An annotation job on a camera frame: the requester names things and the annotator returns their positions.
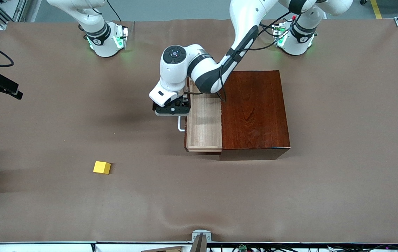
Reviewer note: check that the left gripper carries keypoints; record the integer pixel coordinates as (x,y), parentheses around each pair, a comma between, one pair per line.
(184,102)

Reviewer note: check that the yellow block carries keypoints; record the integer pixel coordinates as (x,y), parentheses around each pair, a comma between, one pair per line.
(101,167)

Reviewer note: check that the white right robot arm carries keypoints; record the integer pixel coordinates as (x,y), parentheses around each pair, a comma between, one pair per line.
(97,35)

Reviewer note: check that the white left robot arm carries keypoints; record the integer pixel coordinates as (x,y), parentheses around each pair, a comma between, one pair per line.
(206,71)

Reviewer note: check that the dark brown wooden cabinet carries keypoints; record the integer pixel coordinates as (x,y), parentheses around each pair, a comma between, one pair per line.
(255,115)

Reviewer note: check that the brown table cloth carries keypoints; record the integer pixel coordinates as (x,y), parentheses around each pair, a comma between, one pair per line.
(150,203)

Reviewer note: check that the brown cardboard piece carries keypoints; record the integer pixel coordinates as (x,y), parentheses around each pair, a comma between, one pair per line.
(167,249)

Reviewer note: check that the aluminium frame with struts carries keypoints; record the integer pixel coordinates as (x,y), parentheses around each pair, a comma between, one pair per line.
(13,8)

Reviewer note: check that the grey metal bracket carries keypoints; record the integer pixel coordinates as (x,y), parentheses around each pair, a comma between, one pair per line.
(201,234)

